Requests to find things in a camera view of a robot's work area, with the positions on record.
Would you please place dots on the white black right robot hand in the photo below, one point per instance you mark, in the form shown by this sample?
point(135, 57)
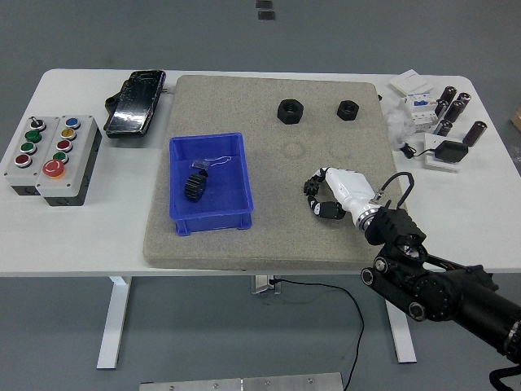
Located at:
point(350, 189)

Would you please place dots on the small black gear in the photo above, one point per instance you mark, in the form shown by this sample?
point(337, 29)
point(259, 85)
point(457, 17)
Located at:
point(309, 189)

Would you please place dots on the large black gear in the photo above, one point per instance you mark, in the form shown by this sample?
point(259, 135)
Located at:
point(194, 187)

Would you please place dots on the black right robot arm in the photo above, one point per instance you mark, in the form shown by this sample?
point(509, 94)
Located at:
point(431, 289)

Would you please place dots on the small black hex nut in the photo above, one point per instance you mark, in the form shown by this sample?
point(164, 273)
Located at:
point(348, 110)

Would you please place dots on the large black hex nut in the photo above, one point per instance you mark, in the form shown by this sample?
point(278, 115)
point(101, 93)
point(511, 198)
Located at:
point(290, 111)

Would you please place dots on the blue plastic box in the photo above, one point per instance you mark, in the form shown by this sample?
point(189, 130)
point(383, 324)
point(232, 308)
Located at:
point(232, 195)

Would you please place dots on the silver under-table control box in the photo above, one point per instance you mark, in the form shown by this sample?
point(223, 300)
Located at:
point(260, 285)

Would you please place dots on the brown cardboard box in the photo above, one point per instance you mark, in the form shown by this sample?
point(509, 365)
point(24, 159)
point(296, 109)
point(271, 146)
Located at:
point(517, 116)

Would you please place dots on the grey emergency-stop control box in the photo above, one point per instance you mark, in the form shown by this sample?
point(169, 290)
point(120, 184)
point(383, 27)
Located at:
point(79, 159)

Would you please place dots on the grey four-button control box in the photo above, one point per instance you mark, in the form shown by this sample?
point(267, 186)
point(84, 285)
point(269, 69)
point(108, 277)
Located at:
point(16, 175)

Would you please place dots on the grey-brown foam mat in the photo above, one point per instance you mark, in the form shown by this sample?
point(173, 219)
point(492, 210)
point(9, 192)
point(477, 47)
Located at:
point(285, 236)

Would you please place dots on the crumpled clear plastic bag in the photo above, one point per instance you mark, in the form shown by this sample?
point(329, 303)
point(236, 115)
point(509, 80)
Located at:
point(399, 124)

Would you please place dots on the white square plate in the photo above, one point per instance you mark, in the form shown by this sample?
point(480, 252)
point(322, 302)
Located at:
point(431, 140)

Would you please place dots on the white circuit breaker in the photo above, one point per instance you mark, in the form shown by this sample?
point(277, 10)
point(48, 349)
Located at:
point(421, 110)

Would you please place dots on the small clear plastic tag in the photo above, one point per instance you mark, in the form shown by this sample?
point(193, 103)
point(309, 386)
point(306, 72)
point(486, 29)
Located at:
point(199, 164)

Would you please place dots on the white table leg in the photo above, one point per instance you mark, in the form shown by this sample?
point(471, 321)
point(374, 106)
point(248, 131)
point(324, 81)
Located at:
point(114, 322)
point(404, 342)

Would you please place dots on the grey metal plate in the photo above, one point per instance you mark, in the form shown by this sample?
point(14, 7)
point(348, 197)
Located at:
point(242, 383)

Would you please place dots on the glossy black device case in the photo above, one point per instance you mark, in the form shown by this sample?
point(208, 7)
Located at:
point(132, 106)

